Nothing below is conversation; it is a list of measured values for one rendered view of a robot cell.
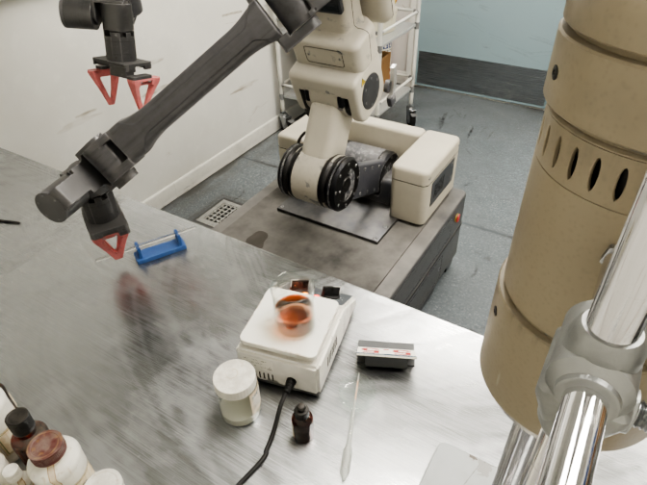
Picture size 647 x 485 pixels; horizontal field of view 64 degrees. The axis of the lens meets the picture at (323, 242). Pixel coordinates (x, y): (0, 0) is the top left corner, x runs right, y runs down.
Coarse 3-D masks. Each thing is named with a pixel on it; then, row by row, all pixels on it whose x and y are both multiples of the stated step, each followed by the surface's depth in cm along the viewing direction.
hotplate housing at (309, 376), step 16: (352, 304) 88; (336, 320) 80; (336, 336) 80; (240, 352) 76; (256, 352) 75; (272, 352) 75; (320, 352) 75; (256, 368) 77; (272, 368) 76; (288, 368) 74; (304, 368) 73; (320, 368) 73; (288, 384) 75; (304, 384) 76; (320, 384) 75
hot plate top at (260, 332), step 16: (320, 304) 80; (336, 304) 80; (256, 320) 78; (272, 320) 78; (320, 320) 77; (240, 336) 75; (256, 336) 75; (272, 336) 75; (320, 336) 75; (288, 352) 73; (304, 352) 73
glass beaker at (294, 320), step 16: (288, 272) 74; (304, 272) 74; (272, 288) 73; (288, 288) 76; (304, 288) 75; (272, 304) 72; (288, 304) 70; (304, 304) 71; (288, 320) 72; (304, 320) 72; (288, 336) 74; (304, 336) 74
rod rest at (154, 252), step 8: (176, 240) 106; (136, 248) 102; (144, 248) 105; (152, 248) 105; (160, 248) 105; (168, 248) 105; (176, 248) 105; (184, 248) 106; (136, 256) 103; (144, 256) 103; (152, 256) 103; (160, 256) 104
